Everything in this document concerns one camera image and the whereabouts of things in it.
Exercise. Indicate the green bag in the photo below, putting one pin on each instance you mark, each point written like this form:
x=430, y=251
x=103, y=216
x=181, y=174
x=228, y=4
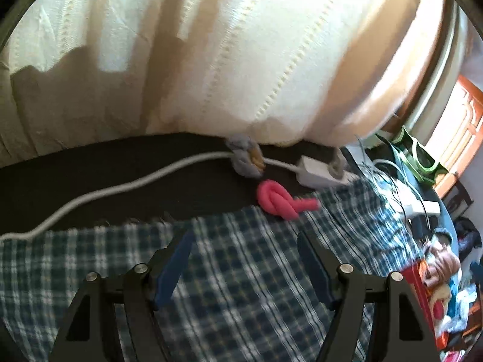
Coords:
x=413, y=164

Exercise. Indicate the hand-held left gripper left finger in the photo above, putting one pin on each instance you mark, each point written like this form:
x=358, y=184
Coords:
x=171, y=271

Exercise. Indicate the orange wooden door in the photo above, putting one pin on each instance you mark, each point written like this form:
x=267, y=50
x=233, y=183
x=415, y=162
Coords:
x=464, y=120

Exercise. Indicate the knotted pink foam roller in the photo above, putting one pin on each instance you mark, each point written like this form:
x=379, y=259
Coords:
x=273, y=200

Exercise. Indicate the dark cloth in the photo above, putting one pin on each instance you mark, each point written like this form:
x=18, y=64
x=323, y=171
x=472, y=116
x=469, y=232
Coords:
x=468, y=233

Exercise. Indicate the grey plug adapter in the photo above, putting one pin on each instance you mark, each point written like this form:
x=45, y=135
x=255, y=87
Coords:
x=337, y=162

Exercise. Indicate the grey sock ball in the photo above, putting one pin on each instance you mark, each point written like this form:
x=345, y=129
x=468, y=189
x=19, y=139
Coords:
x=243, y=162

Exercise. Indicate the white charger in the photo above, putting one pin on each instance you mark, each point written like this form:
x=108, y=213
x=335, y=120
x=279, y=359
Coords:
x=415, y=200

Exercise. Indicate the orange storage box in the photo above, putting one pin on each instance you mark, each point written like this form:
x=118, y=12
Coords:
x=420, y=290

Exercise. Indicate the blue plaid cloth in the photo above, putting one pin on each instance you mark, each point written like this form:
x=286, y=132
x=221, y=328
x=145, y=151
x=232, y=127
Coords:
x=245, y=290

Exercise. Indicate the cream curtain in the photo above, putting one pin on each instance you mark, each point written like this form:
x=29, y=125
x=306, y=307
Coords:
x=226, y=64

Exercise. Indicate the white power strip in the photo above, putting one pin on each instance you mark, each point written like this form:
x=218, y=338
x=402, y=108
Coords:
x=315, y=171

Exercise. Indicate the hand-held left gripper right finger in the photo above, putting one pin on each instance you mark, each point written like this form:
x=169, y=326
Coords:
x=317, y=271

